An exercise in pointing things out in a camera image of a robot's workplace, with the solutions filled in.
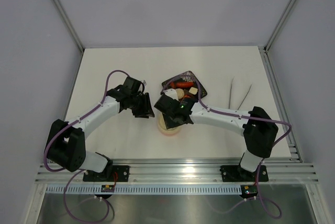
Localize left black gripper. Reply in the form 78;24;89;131
129;92;154;118

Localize pink and cream lunch bowl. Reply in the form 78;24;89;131
159;127;181;136

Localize metal tongs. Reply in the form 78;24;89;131
228;76;253;110

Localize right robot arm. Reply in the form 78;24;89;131
154;95;278;182

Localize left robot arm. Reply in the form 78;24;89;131
43;76;154;181

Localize toy white bun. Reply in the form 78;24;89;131
175;88;185;99

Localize toy cheese cube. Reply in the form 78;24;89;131
189;87;198;95

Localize toy red sausage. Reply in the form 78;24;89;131
175;82;194;89

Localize black patterned square plate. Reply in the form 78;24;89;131
161;71;208;100

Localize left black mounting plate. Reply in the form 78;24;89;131
83;165;130;182

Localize black mounting plate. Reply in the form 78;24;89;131
83;165;130;182
220;165;269;182

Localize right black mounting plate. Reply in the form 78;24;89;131
220;165;269;182

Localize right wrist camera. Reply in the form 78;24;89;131
161;88;178;102

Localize left aluminium frame post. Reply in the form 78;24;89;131
51;0;85;55

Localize aluminium frame post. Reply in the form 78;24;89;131
51;0;85;55
264;0;298;54

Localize right aluminium frame post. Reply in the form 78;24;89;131
264;0;298;54

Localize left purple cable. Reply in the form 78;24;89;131
43;70;129;221

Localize aluminium rail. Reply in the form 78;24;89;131
35;158;319;184

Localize white slotted cable duct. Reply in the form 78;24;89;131
46;184;242;195

